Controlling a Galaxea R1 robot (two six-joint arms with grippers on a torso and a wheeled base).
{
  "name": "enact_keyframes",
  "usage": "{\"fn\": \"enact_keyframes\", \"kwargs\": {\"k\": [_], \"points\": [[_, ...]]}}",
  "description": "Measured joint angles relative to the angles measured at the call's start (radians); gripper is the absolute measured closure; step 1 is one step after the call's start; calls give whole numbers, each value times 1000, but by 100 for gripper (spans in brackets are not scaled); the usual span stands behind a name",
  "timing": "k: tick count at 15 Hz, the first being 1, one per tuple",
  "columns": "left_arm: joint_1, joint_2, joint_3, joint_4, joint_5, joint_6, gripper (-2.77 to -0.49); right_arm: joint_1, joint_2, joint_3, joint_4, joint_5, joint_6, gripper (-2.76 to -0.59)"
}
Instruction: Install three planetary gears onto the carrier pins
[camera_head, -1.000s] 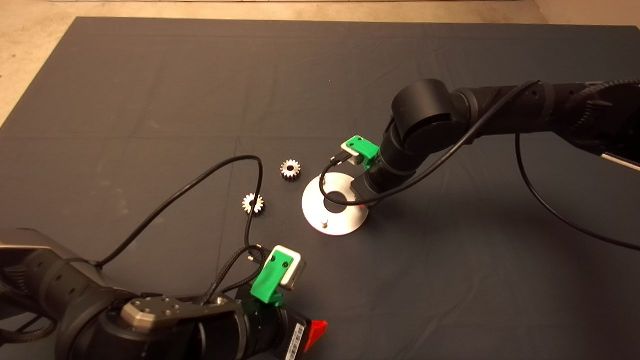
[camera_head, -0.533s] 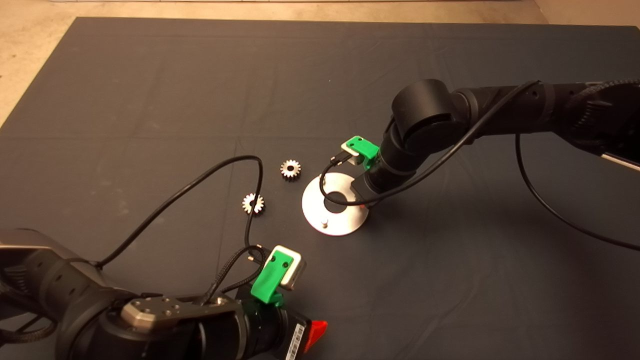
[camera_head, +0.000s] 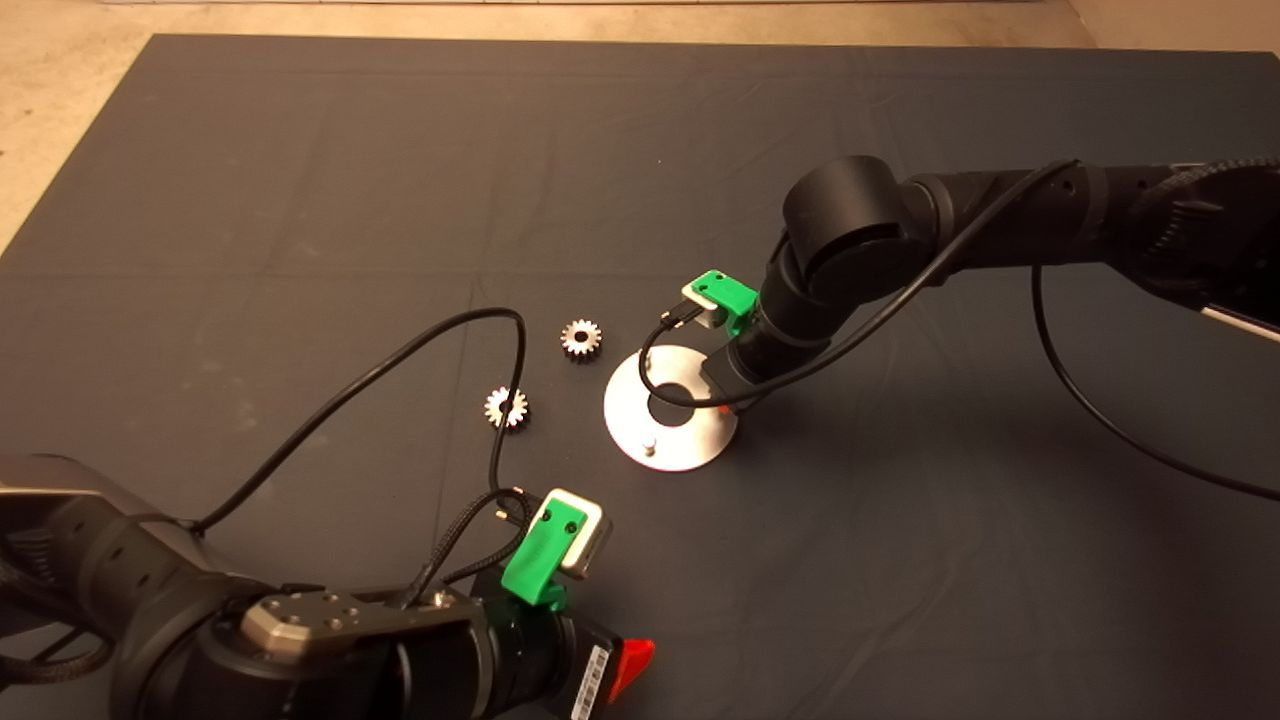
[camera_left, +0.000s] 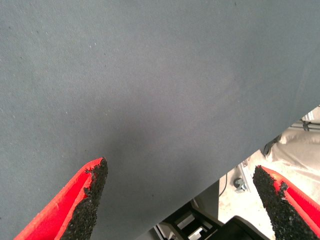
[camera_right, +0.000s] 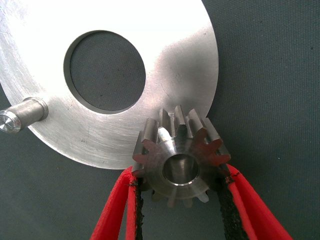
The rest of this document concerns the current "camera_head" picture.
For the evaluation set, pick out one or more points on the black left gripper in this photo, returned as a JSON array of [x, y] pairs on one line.
[[550, 665]]

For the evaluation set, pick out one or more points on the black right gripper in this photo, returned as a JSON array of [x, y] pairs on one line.
[[755, 365]]

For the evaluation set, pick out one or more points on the small steel planetary gear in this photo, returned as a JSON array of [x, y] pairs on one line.
[[494, 413], [573, 348]]

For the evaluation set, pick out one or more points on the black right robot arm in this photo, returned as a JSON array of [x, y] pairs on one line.
[[850, 220]]

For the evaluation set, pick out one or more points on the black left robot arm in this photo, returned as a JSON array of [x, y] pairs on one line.
[[120, 610]]

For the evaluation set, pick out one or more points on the round metal carrier plate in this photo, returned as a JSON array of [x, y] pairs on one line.
[[680, 450]]

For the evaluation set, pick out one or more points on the dark grey table cloth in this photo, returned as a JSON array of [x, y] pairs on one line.
[[300, 200]]

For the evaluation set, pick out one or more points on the small silver camera box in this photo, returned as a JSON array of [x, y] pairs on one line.
[[590, 540], [708, 316]]

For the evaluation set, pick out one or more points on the bright green camera mount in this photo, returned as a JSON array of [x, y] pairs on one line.
[[735, 293], [535, 560]]

